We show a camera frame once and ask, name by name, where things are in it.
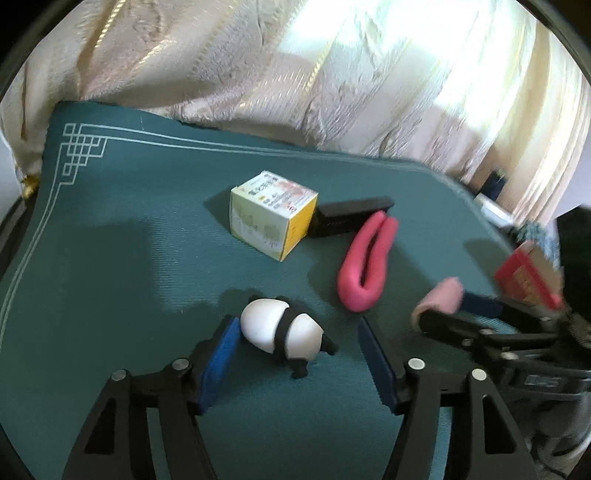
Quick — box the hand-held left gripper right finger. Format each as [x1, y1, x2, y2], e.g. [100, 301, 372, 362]
[357, 317, 539, 480]

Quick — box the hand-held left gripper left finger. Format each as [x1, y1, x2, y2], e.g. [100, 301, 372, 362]
[60, 316, 242, 480]

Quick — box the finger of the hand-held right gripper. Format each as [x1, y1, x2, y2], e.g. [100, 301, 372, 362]
[461, 291, 557, 325]
[417, 310, 560, 352]

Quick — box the pink hair roller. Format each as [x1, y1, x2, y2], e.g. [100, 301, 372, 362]
[411, 277, 464, 329]

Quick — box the pink cookie tin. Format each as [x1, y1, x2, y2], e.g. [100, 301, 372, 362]
[494, 239, 565, 311]

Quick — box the panda toy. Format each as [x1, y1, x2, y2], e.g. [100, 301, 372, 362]
[239, 295, 340, 380]

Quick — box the pink foam curling rod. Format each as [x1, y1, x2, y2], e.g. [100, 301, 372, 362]
[336, 211, 400, 312]

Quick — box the black comb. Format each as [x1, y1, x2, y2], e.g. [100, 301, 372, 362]
[307, 196, 395, 238]

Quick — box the yellow green carton box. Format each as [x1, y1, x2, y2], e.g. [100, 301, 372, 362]
[229, 170, 319, 263]

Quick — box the black desktop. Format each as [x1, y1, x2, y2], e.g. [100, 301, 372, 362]
[0, 194, 40, 287]

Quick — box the plaid cloth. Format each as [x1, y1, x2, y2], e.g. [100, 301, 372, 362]
[517, 217, 561, 259]

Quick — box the white box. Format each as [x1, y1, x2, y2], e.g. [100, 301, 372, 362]
[473, 193, 515, 217]

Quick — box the green desk mat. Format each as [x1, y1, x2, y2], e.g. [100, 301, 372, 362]
[0, 100, 555, 480]

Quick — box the beige patterned curtain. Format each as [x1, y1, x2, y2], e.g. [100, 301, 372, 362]
[0, 0, 587, 222]

